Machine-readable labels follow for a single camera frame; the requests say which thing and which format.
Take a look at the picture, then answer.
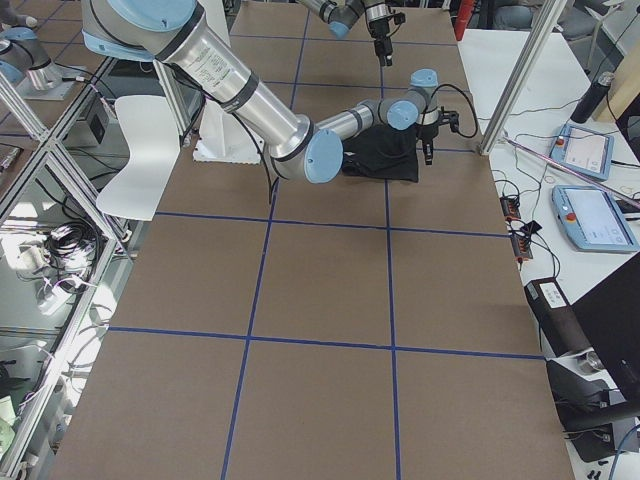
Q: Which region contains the black water bottle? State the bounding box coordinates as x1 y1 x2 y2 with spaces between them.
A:
570 71 615 124

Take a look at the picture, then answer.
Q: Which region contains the near teach pendant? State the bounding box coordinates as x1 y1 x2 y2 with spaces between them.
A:
551 185 639 253

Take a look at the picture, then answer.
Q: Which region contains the orange terminal block strip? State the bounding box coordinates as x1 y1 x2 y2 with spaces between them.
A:
499 195 533 265

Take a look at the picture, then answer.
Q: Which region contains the aluminium frame left rail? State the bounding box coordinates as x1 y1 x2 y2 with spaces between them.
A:
1 59 130 479

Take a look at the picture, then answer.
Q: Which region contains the bundle of loose cables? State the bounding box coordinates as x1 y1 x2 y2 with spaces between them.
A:
19 219 109 316

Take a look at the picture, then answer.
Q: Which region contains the black graphic t-shirt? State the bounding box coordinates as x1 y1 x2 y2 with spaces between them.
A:
341 125 419 183

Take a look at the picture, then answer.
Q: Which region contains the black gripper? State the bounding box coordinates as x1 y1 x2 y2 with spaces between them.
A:
367 5 406 67
417 107 459 165

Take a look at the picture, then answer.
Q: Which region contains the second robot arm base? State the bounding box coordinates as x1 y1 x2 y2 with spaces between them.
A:
1 27 62 91

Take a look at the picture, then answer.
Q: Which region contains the teach pendant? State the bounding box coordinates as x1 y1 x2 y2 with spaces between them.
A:
550 124 614 181
551 185 639 253

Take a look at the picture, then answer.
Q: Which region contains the dark brown box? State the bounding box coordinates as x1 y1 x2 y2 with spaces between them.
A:
524 277 592 358

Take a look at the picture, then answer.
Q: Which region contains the black monitor stand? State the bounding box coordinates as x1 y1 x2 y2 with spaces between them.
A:
547 281 639 462

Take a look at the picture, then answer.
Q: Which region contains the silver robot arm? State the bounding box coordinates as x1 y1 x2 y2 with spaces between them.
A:
299 0 406 67
81 1 456 184

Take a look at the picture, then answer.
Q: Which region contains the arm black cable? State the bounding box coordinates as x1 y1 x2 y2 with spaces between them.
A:
319 0 407 39
169 74 479 206

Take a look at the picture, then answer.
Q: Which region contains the white side table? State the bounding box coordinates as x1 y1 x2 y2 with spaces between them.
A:
457 28 640 480

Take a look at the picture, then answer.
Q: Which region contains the far teach pendant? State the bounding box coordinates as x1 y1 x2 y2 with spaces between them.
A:
550 124 614 181

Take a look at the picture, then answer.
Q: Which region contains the aluminium frame post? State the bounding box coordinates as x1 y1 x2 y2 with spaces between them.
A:
478 0 566 156

